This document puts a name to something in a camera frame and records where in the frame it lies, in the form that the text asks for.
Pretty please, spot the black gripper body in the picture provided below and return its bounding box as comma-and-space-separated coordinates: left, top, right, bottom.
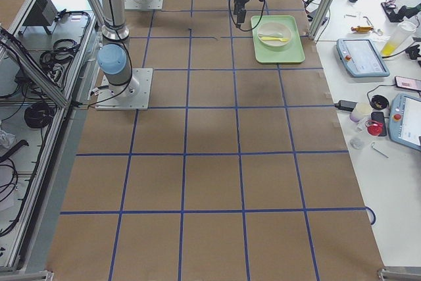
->
234, 0, 250, 11

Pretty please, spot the white round plate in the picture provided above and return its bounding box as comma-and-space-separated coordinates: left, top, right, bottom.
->
257, 22, 292, 47

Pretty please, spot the yellow plastic fork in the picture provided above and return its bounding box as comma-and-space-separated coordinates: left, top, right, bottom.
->
259, 36, 290, 43

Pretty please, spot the pale green plastic spoon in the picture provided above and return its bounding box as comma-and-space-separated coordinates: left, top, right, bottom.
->
258, 32, 284, 38

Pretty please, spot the light green tray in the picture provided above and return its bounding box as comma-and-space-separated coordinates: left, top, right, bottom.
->
251, 15, 305, 63

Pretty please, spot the gold cylindrical tool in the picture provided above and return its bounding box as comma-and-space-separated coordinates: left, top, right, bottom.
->
351, 26, 374, 33

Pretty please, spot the teach pendant near tray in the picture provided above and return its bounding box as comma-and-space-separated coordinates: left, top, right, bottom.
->
336, 38, 390, 78

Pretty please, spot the black power adapter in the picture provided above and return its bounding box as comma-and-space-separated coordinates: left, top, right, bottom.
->
334, 100, 357, 112

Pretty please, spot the yellow liquid bottle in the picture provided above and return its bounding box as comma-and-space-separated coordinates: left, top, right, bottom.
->
381, 21, 416, 57

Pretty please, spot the smartphone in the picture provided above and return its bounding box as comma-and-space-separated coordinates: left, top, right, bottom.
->
395, 76, 421, 92

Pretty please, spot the wrist cable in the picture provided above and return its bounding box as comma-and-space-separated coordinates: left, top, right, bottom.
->
228, 0, 268, 33

